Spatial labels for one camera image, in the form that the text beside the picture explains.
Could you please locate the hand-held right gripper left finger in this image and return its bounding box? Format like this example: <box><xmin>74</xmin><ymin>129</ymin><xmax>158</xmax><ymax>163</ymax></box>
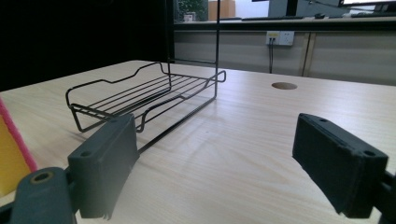
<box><xmin>67</xmin><ymin>113</ymin><xmax>140</xmax><ymax>220</ymax></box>

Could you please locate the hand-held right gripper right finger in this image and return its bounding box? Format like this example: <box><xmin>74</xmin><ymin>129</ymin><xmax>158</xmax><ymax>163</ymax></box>
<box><xmin>291</xmin><ymin>112</ymin><xmax>389</xmax><ymax>219</ymax></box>

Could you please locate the yellow and pink sponge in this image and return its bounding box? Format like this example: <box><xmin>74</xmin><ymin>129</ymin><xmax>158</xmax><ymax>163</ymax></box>
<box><xmin>0</xmin><ymin>96</ymin><xmax>39</xmax><ymax>199</ymax></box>

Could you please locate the green plant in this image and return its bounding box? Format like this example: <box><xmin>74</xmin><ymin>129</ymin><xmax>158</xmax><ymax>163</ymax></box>
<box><xmin>177</xmin><ymin>0</ymin><xmax>209</xmax><ymax>22</ymax></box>

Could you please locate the brown cardboard box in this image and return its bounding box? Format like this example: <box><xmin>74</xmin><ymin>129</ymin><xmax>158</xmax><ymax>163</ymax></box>
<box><xmin>207</xmin><ymin>0</ymin><xmax>237</xmax><ymax>21</ymax></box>

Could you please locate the black wire rack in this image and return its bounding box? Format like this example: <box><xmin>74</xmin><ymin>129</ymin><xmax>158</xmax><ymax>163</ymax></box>
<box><xmin>64</xmin><ymin>0</ymin><xmax>228</xmax><ymax>154</ymax></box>

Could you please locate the brown round cable hole cover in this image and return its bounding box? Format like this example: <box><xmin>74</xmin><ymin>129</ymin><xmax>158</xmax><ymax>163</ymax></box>
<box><xmin>271</xmin><ymin>81</ymin><xmax>299</xmax><ymax>91</ymax></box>

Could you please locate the black power cable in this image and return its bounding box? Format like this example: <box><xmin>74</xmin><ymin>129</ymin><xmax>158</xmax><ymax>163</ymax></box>
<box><xmin>268</xmin><ymin>37</ymin><xmax>276</xmax><ymax>75</ymax></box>

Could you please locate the white wall socket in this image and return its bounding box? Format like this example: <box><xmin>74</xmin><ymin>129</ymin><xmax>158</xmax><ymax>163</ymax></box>
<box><xmin>265</xmin><ymin>30</ymin><xmax>295</xmax><ymax>47</ymax></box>

